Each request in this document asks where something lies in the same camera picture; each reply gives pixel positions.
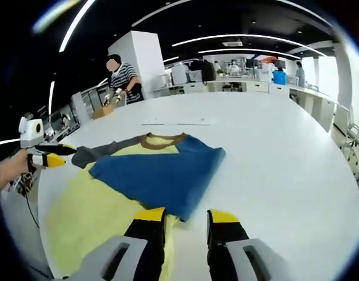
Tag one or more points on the person's left hand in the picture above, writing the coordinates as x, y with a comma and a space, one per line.
13, 171

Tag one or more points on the white appliance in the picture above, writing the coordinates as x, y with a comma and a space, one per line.
179, 75

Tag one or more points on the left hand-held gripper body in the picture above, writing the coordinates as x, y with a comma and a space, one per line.
31, 131

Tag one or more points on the yellow blue grey garment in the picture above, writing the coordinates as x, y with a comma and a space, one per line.
156, 175

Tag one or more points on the cluttered workbench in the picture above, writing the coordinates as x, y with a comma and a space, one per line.
62, 123

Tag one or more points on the ceiling light strip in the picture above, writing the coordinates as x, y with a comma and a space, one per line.
241, 35
249, 50

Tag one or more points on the white office chair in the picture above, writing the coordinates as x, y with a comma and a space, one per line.
355, 137

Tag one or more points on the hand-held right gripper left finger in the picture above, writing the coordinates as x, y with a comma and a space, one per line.
147, 240

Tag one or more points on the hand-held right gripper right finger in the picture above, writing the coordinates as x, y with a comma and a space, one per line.
223, 248

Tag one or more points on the ceiling air vent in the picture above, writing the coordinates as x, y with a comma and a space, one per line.
232, 44

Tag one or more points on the cardboard box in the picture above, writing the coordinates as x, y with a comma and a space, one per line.
103, 112

